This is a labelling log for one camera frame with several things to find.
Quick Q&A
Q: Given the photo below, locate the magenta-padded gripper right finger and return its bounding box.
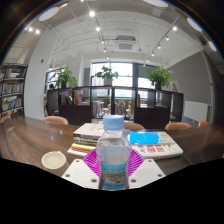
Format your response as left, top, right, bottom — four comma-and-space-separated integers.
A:
127, 148, 167, 190

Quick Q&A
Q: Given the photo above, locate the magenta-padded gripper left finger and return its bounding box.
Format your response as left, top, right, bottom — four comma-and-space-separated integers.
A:
62, 148, 102, 190

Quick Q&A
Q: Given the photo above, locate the clear water bottle blue cap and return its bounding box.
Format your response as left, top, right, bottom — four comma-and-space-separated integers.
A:
95, 114, 133, 192

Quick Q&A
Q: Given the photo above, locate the white book red-edged spine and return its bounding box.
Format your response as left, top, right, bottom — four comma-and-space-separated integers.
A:
67, 147, 90, 158

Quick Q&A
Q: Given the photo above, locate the large white book red print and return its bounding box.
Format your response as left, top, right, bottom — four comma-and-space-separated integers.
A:
131, 142, 184, 161

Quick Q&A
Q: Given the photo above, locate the yellow-spined book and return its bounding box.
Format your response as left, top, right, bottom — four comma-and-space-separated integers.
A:
71, 142, 98, 152

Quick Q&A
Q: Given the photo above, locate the cream ceramic cup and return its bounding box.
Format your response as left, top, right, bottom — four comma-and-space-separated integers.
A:
41, 150, 67, 170

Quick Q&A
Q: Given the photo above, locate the dark-spined book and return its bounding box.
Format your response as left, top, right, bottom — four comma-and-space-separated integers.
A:
73, 136, 100, 145

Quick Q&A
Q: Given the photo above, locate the blue-covered book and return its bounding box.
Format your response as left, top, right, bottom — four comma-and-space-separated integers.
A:
128, 130, 173, 146

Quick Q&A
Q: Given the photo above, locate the white-covered thick book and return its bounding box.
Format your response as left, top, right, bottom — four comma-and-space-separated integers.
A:
73, 122, 105, 139

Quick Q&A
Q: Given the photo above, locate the dark open shelf unit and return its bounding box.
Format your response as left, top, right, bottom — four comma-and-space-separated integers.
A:
45, 85, 185, 129

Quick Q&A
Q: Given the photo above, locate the group of orange chairs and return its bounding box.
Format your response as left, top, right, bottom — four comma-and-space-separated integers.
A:
0, 114, 211, 132

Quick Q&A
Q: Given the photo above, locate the tall green potted plant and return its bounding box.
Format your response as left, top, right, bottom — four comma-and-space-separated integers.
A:
145, 65, 174, 91

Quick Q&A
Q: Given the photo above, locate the bushy green potted plant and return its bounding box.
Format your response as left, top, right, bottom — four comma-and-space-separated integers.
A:
49, 65, 79, 90

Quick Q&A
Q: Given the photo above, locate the small green potted plant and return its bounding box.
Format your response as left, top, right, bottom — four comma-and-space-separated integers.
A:
94, 65, 120, 87

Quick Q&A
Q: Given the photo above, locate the ceiling air conditioner unit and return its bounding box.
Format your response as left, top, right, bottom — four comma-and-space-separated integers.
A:
114, 35, 138, 52

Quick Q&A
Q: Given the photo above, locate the group of ceiling spotlights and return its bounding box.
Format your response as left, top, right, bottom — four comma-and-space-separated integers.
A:
23, 9, 179, 64

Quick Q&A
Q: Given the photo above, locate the group of round white lamps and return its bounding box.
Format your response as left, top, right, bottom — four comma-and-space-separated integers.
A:
38, 0, 218, 53

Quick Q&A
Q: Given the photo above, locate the white wall radiator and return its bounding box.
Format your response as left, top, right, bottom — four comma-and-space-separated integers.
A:
183, 100, 210, 123

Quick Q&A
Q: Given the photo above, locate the wall bookshelf with books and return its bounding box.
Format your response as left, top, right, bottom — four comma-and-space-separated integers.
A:
0, 63, 28, 119

